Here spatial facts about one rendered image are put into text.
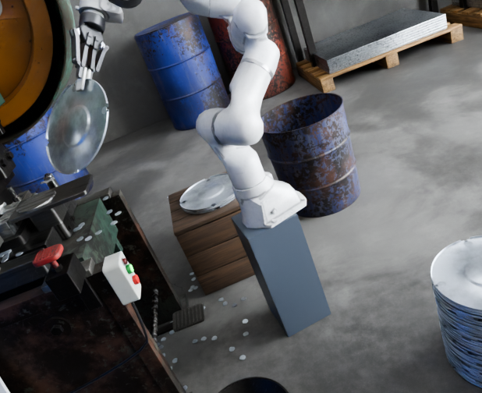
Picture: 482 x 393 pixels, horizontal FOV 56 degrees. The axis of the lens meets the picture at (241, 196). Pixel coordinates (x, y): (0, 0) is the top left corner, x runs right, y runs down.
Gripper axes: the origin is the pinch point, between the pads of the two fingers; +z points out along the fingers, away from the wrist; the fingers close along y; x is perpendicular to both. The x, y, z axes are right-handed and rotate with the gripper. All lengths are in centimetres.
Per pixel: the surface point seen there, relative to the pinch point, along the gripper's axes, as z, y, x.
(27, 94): -1.3, -2.1, -34.2
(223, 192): 20, -76, -3
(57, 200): 35.9, -1.4, -6.1
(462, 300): 54, -51, 96
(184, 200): 23, -73, -21
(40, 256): 52, 12, 12
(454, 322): 60, -56, 93
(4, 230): 46, 6, -18
